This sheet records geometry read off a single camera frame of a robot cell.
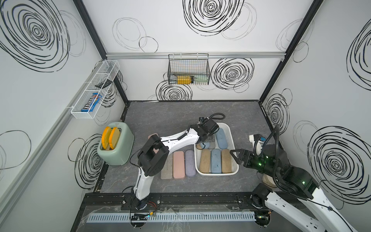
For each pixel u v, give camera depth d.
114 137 0.74
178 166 0.83
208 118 0.71
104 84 0.76
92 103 0.67
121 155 0.78
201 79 0.88
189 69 0.99
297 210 0.55
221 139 0.95
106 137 0.73
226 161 0.83
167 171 0.81
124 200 0.73
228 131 0.94
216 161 0.85
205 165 0.83
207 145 0.88
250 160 0.57
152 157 0.49
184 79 0.89
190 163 0.83
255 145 0.54
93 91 0.76
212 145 0.91
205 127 0.69
